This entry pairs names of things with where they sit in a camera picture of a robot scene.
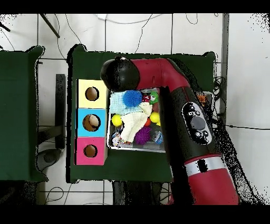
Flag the wooden box three holes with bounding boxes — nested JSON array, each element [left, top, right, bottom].
[[74, 79, 111, 166]]

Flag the green spiky eyeball toy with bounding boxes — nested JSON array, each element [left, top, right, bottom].
[[149, 91, 159, 105]]

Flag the dark green side tablecloth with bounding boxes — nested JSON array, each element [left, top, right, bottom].
[[0, 45, 49, 182]]

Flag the black rod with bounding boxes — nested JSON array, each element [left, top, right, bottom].
[[39, 13, 61, 39]]

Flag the yellow ball with seam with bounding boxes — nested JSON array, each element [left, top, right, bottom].
[[150, 111, 161, 124]]

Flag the purple spiky ball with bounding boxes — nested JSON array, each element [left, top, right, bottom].
[[134, 126, 152, 146]]

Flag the blue spiky ball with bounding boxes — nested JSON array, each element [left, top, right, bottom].
[[122, 90, 143, 109]]

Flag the silver mesh bin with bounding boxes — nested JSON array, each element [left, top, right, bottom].
[[107, 84, 214, 154]]

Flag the crushed clear plastic bottle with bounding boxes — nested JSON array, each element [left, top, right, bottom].
[[154, 130, 165, 145]]

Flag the colourful patterned cloth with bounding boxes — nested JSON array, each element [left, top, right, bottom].
[[111, 135, 124, 147]]

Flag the plain yellow ball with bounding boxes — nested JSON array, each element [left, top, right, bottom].
[[111, 114, 123, 127]]

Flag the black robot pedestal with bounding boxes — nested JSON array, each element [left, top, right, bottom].
[[111, 180, 170, 205]]

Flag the cream waffle cloth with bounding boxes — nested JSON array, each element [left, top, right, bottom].
[[120, 102, 153, 144]]

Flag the black upright panel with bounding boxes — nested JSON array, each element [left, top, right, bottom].
[[55, 73, 66, 150]]

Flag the mint green waffle cloth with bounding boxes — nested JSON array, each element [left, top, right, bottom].
[[109, 90, 144, 116]]

